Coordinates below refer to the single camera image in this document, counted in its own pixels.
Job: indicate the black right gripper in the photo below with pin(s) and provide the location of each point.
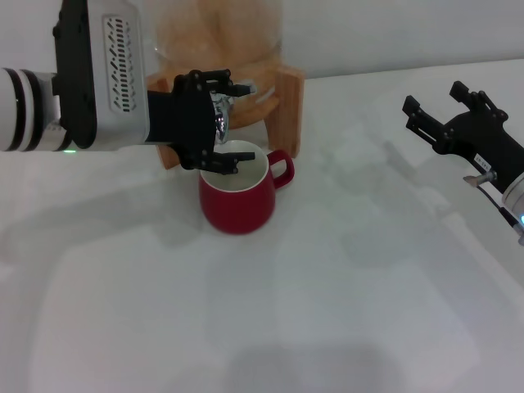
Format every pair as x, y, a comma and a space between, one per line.
487, 139

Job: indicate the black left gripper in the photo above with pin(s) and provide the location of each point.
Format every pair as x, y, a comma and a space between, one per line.
180, 123

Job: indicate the glass drink dispenser jar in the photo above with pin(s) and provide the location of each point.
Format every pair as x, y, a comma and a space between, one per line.
262, 49

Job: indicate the chrome faucet tap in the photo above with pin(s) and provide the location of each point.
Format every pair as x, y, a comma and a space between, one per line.
221, 123

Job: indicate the red ceramic cup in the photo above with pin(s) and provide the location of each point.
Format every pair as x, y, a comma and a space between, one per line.
237, 209

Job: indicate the wooden dispenser stand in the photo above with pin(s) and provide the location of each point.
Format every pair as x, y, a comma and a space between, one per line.
290, 118

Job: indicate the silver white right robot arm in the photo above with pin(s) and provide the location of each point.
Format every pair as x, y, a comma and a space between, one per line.
516, 192

